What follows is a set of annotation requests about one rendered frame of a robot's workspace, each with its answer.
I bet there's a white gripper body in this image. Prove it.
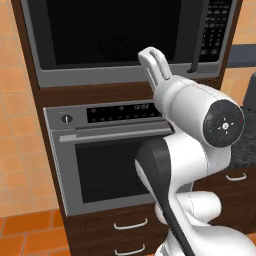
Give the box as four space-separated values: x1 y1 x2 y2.
137 46 173 89

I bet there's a silver built-in oven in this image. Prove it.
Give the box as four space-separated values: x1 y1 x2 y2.
42 99 177 217

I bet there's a dark wood appliance cabinet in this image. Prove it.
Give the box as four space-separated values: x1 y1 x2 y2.
9 0 244 256

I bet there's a silver oven door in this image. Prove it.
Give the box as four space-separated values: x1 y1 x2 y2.
49 127 175 216

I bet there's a silver oven knob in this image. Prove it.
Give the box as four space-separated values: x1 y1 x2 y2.
62 113 74 126

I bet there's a dark wood drawer front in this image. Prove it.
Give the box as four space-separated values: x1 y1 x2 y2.
192 165 256 236
77 238 168 256
63 203 171 248

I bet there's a silver microwave oven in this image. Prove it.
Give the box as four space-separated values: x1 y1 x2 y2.
20 0 240 89

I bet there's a dark microwave door handle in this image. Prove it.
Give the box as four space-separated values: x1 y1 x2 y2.
186 0 211 74

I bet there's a black glass microwave door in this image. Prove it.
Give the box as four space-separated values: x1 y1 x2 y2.
21 0 203 88

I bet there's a silver drawer handle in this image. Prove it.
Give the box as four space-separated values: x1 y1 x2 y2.
225 172 248 183
112 217 149 231
113 243 147 256

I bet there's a silver oven door handle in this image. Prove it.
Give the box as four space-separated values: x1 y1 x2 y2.
58 127 174 144

